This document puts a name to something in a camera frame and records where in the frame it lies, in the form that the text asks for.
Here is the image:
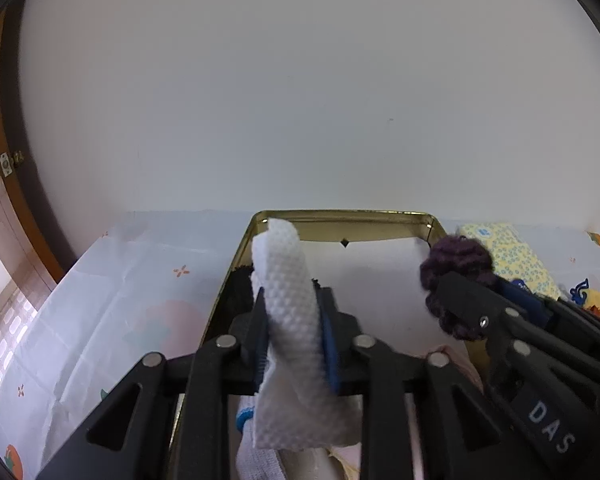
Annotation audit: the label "purple knitted scrunchie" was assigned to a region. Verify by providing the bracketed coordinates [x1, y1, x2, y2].
[419, 235, 496, 341]

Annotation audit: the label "white textured sponge cloth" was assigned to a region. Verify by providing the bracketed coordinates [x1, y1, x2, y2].
[251, 218, 362, 452]

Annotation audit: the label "yellow cloth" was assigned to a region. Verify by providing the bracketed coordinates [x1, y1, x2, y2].
[583, 288, 600, 318]

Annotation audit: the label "wooden door frame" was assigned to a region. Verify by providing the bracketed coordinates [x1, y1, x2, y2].
[0, 0, 76, 285]

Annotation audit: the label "black fuzzy cloth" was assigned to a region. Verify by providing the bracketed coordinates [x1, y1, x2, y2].
[213, 264, 260, 334]

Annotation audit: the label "persimmon print tablecloth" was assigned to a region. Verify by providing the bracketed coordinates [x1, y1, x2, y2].
[0, 209, 600, 480]

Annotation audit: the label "yellow blue tissue pack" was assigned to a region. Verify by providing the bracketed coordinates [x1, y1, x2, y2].
[456, 222, 560, 299]

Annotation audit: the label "brass door handle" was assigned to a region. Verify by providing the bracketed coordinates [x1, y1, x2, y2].
[0, 151, 26, 181]

